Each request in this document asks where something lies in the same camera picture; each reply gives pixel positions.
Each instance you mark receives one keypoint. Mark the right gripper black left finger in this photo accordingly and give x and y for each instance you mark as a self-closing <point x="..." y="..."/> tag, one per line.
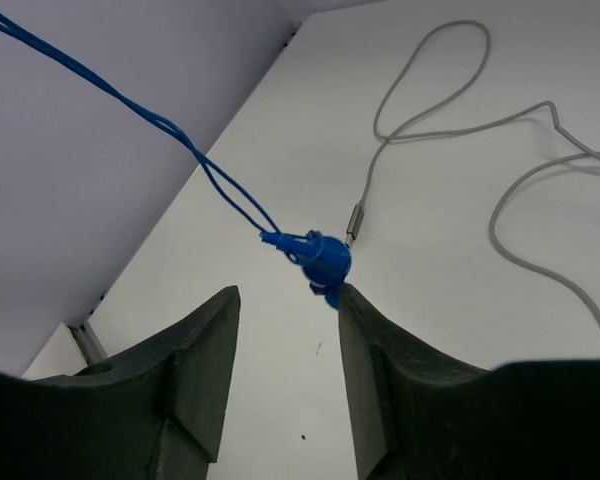
<point x="153" y="411"/>

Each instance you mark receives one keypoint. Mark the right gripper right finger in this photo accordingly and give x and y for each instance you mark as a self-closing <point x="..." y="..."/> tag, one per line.
<point x="418" y="413"/>

